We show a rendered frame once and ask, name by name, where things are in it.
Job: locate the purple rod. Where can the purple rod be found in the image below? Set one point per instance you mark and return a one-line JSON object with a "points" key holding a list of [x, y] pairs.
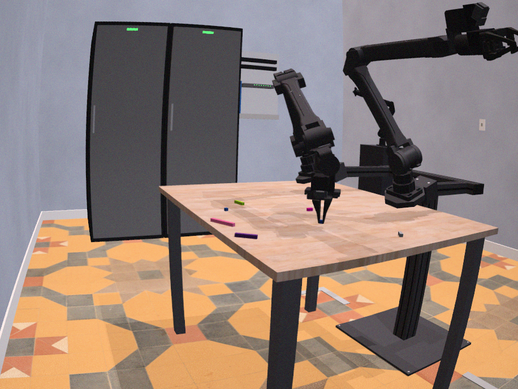
{"points": [[248, 236]]}

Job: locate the pink rod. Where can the pink rod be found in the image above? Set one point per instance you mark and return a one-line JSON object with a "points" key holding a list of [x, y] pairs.
{"points": [[222, 222]]}

